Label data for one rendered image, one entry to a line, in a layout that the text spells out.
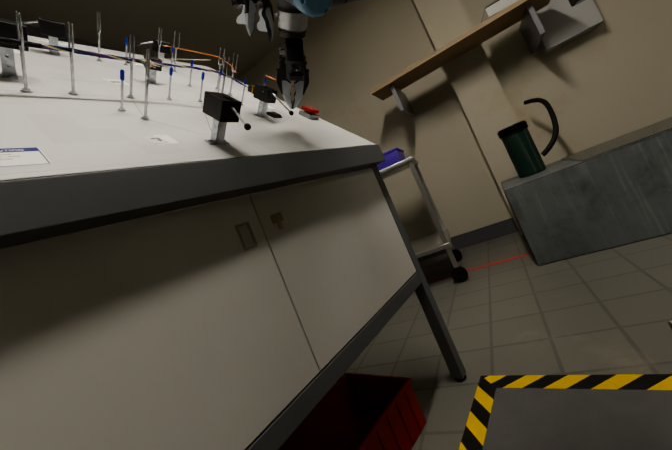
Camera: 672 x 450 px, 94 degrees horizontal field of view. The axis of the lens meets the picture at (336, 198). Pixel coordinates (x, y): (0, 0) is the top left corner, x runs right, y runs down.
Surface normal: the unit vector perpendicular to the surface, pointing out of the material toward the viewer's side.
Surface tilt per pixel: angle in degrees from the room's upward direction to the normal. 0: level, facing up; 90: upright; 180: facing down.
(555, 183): 90
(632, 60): 90
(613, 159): 90
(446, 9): 90
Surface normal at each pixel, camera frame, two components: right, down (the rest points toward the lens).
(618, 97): -0.43, 0.12
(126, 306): 0.73, -0.35
